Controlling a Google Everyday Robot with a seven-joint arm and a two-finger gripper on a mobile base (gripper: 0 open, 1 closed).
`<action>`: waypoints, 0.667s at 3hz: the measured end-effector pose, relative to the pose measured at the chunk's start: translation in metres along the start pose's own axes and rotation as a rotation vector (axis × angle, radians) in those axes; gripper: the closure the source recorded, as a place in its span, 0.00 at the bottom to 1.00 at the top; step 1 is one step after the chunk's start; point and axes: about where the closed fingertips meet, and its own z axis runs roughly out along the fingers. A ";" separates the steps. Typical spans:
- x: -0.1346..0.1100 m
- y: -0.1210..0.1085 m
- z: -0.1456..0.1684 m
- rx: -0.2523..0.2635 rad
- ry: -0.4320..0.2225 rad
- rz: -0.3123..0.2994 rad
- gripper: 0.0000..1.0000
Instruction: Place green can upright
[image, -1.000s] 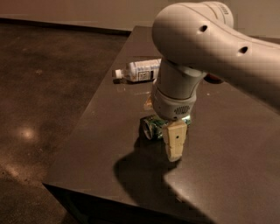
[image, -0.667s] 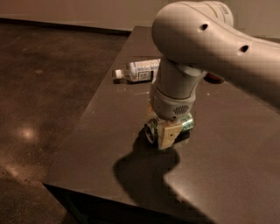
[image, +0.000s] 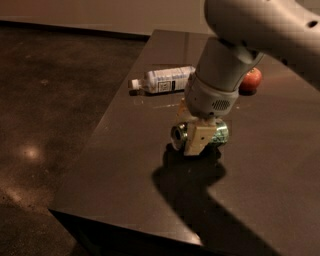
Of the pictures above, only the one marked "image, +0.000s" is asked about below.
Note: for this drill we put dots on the clear plastic water bottle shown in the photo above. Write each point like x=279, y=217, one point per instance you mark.
x=163, y=81

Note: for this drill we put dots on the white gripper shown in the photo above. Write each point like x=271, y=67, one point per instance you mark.
x=207, y=99

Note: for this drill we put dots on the red apple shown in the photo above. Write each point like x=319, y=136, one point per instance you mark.
x=251, y=81

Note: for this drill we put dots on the green soda can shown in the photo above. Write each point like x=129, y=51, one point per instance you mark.
x=179, y=135

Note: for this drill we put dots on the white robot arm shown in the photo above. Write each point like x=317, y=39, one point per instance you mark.
x=245, y=31

